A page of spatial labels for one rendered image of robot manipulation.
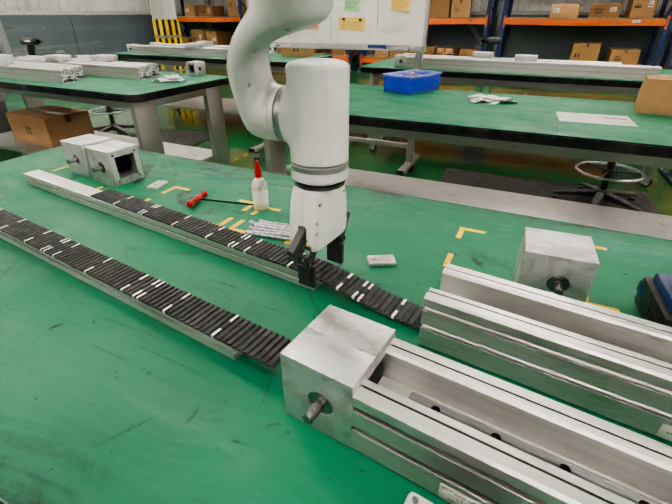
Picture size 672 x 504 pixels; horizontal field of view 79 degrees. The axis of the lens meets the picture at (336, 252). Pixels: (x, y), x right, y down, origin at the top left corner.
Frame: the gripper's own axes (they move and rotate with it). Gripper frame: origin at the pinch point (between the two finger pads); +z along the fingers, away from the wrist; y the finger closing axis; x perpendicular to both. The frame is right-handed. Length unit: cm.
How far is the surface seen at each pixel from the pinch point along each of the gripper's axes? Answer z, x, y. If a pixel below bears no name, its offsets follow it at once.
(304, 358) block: -5.5, 13.3, 23.2
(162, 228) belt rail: 3.0, -40.0, 1.3
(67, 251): 0.5, -42.5, 19.3
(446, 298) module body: -4.5, 22.2, 3.9
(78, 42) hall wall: 28, -1158, -611
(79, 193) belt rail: 1, -69, 2
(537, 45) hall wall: 24, -117, -1026
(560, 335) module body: -4.5, 35.8, 3.9
